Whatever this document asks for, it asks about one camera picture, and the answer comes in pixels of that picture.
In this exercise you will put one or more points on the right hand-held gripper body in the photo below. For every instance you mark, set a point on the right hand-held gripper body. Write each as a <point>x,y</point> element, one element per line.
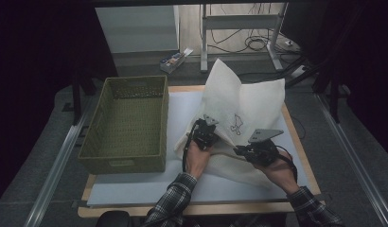
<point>261,151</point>

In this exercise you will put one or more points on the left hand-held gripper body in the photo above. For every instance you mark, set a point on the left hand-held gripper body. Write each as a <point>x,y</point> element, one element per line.
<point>205,134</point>

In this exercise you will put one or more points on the white mesh laundry bag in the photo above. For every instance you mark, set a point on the white mesh laundry bag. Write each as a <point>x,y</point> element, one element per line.
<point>255,101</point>

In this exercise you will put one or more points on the green woven basket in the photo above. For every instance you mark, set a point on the green woven basket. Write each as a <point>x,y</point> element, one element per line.
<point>129,126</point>

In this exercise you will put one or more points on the person's left hand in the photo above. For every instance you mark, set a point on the person's left hand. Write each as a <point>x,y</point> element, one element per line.
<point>197,160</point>

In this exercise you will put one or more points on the person's right hand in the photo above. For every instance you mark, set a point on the person's right hand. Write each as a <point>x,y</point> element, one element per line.
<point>285,173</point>

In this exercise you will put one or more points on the white power strip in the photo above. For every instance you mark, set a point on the white power strip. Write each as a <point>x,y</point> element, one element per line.
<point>298,71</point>

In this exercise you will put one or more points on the black metal stand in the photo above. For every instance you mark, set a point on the black metal stand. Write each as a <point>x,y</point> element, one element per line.
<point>334,97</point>
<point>77,101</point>

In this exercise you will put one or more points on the black rounded object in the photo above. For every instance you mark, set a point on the black rounded object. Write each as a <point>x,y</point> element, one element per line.
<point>114,219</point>

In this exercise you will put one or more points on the white cabinet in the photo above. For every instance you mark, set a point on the white cabinet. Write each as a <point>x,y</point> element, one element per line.
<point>135,28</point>

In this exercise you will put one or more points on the dark curtain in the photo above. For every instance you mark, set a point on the dark curtain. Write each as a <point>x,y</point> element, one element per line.
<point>365,63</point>
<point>34,63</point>

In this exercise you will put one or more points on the aluminium rail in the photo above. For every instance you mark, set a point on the aluminium rail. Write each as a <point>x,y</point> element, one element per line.
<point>56,170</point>
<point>353,157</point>

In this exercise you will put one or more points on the white metal desk frame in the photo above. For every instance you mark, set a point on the white metal desk frame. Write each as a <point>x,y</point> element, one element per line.
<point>239,22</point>

